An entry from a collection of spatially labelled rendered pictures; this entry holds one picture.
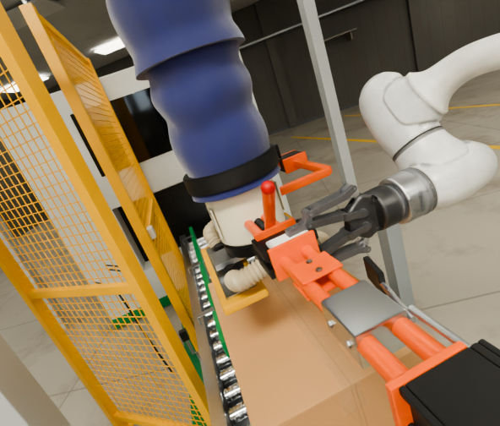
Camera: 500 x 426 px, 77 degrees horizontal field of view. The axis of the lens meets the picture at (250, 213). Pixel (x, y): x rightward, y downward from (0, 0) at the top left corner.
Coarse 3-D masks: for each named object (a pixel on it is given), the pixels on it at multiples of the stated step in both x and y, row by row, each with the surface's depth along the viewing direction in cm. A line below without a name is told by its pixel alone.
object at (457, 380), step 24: (432, 360) 25; (456, 360) 24; (480, 360) 23; (408, 384) 24; (432, 384) 23; (456, 384) 22; (480, 384) 22; (408, 408) 25; (432, 408) 21; (456, 408) 21; (480, 408) 20
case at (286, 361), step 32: (288, 288) 93; (224, 320) 90; (256, 320) 85; (288, 320) 81; (320, 320) 77; (256, 352) 75; (288, 352) 71; (320, 352) 68; (256, 384) 67; (288, 384) 64; (320, 384) 62; (352, 384) 60; (384, 384) 62; (256, 416) 60; (288, 416) 58; (320, 416) 59; (352, 416) 62; (384, 416) 64
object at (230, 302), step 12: (204, 252) 91; (240, 264) 77; (216, 276) 76; (216, 288) 71; (252, 288) 66; (264, 288) 65; (228, 300) 65; (240, 300) 64; (252, 300) 64; (228, 312) 63
